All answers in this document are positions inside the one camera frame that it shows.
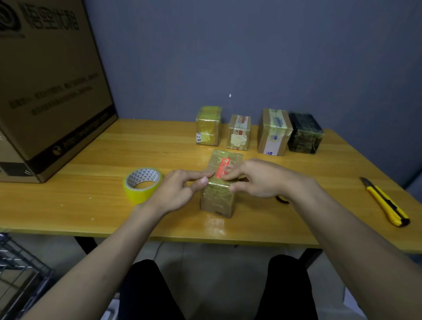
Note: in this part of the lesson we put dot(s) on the person's left hand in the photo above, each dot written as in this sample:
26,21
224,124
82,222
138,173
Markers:
174,193

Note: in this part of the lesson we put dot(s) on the person's right hand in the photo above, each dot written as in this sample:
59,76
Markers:
267,179

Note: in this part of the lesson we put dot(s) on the yellow tape roll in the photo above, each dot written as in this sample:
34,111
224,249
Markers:
140,194

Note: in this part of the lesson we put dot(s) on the brown box with white label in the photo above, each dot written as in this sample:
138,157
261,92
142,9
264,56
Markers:
274,132

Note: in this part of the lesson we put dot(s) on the small carton red label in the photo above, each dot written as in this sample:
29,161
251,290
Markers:
239,133

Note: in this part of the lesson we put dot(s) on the black cardboard box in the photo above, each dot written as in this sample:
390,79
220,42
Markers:
305,133

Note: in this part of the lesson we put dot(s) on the small carton yellow tape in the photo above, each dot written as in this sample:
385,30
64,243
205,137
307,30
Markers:
208,127

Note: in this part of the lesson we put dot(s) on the person's left forearm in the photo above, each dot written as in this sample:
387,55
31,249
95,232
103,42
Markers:
85,270

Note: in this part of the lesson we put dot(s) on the person's right forearm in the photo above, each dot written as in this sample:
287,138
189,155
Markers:
366,260

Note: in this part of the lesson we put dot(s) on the person's black trousers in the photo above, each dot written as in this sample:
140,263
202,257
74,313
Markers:
148,293

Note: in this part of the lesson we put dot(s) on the black table leg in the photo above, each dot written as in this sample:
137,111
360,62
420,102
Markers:
310,257
85,245

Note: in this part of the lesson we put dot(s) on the yellow utility knife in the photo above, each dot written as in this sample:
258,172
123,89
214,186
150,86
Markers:
385,202

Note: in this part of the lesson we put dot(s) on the white power strip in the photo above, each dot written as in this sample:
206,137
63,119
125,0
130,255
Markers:
110,310

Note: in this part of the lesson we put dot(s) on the grey pleated curtain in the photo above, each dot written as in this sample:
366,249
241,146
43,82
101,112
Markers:
415,188

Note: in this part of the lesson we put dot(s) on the large flat brown carton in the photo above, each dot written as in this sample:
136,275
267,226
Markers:
49,85

